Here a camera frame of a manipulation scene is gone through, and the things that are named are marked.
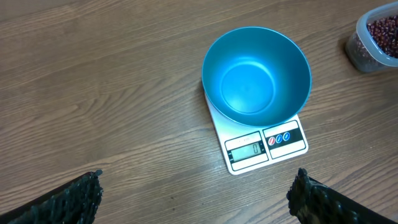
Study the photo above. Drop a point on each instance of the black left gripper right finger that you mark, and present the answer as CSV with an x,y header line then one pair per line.
x,y
312,202

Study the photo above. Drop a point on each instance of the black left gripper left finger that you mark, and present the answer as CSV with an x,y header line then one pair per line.
x,y
75,202

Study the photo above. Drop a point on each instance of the white digital kitchen scale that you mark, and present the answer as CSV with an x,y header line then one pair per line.
x,y
247,148

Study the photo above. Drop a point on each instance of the blue metal bowl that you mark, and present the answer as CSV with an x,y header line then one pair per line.
x,y
256,76

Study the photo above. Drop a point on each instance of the clear plastic bean container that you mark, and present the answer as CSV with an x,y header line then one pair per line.
x,y
362,50

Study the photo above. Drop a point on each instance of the red beans in container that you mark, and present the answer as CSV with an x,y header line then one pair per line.
x,y
384,33

